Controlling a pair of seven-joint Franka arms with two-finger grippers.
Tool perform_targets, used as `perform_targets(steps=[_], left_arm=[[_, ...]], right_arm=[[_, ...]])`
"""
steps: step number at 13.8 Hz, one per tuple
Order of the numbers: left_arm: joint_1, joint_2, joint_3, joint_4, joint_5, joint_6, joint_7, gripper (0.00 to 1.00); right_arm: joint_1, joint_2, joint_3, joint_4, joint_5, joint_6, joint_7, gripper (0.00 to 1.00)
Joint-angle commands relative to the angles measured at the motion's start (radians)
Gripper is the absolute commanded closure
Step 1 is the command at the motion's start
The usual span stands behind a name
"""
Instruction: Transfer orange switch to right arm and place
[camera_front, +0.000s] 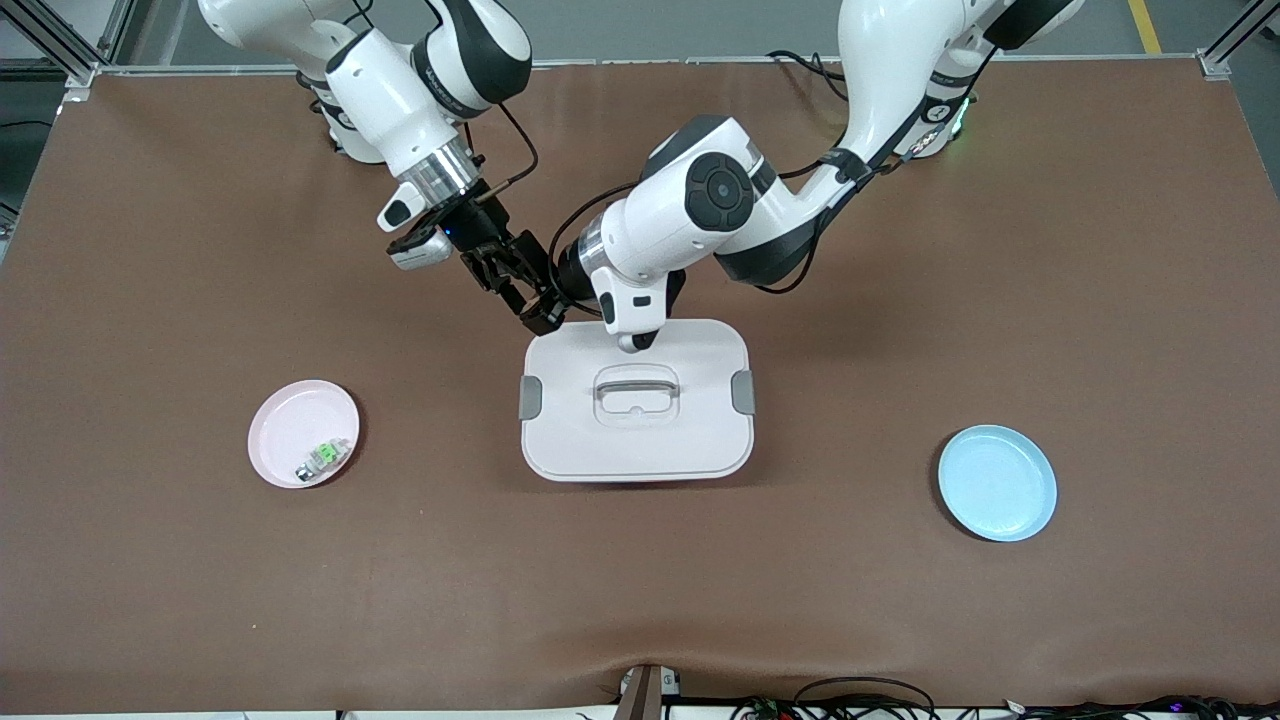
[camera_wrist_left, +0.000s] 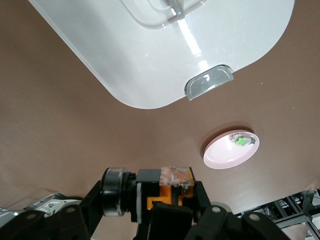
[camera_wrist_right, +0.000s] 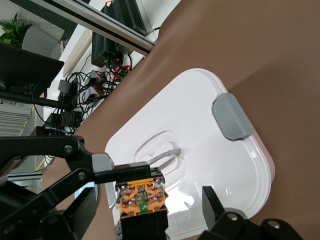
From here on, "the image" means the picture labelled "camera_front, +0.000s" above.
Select white lidded storage box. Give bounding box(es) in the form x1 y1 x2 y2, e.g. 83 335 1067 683
518 318 758 484

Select green switch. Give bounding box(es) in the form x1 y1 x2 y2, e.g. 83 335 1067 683
294 438 351 484

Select pink round plate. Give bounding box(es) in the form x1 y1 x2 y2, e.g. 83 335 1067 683
247 379 361 490

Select black cable bundle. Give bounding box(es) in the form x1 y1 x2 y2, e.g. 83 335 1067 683
730 695 1280 720

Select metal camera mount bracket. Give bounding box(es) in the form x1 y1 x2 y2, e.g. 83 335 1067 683
615 663 683 720

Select brown table mat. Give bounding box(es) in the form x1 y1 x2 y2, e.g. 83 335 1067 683
0 55 1280 713

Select black arm base cables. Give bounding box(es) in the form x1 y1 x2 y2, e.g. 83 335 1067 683
768 48 853 101

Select aluminium frame post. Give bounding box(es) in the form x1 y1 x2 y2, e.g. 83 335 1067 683
0 0 136 89
1198 0 1280 81

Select light blue round plate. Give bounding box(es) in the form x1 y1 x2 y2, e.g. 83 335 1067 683
937 424 1058 543

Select thin metal table rail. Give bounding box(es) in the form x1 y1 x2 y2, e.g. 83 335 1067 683
95 52 1206 79

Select black looped cable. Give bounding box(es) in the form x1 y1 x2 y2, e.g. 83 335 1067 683
795 677 938 720

